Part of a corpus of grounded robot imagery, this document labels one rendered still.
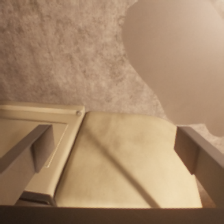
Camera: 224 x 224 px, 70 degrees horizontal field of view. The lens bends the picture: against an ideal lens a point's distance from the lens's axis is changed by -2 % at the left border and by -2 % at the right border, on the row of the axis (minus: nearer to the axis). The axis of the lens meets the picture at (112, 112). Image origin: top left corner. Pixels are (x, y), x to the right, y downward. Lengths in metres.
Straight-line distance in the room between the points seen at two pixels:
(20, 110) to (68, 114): 0.37
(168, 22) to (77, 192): 0.85
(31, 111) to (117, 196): 0.83
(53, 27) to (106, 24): 0.27
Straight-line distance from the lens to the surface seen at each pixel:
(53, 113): 1.19
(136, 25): 0.85
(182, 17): 0.87
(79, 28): 0.90
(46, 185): 0.86
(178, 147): 0.17
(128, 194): 0.78
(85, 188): 0.80
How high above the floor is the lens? 0.83
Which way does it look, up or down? 49 degrees down
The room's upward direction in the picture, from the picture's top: 168 degrees counter-clockwise
